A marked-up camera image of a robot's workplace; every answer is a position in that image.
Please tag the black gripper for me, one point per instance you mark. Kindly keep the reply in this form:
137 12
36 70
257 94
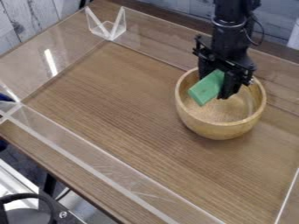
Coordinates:
226 53

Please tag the green rectangular block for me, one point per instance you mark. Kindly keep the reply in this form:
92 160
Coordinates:
207 88

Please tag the brown wooden bowl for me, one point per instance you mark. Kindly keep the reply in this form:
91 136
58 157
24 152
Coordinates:
222 119

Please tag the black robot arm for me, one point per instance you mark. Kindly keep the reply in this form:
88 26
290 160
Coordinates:
233 11

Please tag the black table leg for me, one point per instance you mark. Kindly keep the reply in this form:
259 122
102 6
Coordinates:
50 184

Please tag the clear acrylic tray wall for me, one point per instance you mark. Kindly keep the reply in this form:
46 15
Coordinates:
91 114

